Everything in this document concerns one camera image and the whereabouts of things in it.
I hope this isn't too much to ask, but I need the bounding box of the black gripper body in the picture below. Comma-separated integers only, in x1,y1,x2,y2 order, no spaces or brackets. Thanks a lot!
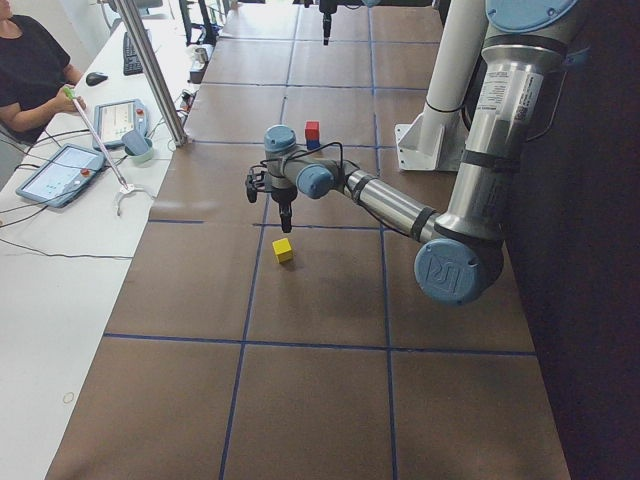
245,167,296,204
318,0,337,14

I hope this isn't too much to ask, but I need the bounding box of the yellow wooden block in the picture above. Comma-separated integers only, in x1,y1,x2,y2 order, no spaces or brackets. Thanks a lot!
272,238,294,264

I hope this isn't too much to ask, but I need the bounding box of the red wooden block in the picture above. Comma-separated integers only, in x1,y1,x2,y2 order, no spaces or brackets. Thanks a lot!
304,120,320,143

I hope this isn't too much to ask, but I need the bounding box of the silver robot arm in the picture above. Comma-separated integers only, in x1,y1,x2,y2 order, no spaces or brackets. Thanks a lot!
245,1,590,305

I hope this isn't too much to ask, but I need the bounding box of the orange black connector board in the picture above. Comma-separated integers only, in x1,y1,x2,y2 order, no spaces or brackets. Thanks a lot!
179,90,196,113

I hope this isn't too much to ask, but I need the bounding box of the light blue tape roll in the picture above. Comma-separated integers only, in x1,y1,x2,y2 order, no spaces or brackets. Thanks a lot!
121,130,153,165

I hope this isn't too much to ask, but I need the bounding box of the metal cup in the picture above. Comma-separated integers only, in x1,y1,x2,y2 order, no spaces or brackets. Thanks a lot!
193,44,214,64

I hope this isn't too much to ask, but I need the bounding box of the long grabber stick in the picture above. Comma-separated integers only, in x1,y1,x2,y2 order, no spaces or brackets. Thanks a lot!
61,85,155,216

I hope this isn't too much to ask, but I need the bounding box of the far teach pendant tablet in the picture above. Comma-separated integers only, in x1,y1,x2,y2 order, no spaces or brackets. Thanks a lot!
93,99,148,149

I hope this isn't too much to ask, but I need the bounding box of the teach pendant tablet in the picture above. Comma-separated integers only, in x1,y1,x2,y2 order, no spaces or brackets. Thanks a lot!
93,99,148,149
15,144,105,208

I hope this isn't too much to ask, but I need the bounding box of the black computer keyboard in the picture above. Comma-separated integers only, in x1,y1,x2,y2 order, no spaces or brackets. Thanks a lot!
122,32,143,76

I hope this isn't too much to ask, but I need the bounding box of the black computer mouse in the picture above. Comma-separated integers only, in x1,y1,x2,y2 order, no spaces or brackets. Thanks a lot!
85,72,109,87

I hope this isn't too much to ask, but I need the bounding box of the near teach pendant tablet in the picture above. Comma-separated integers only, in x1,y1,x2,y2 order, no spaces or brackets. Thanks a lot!
15,144,105,208

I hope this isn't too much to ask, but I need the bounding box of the seated person black shirt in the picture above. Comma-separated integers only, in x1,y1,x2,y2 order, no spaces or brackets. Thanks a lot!
1,1,82,144

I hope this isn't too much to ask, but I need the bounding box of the aluminium frame post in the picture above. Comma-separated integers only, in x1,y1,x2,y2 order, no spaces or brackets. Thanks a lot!
114,0,188,147

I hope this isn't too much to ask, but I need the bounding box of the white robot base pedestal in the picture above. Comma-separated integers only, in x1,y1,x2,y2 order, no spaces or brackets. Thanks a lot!
395,0,488,171

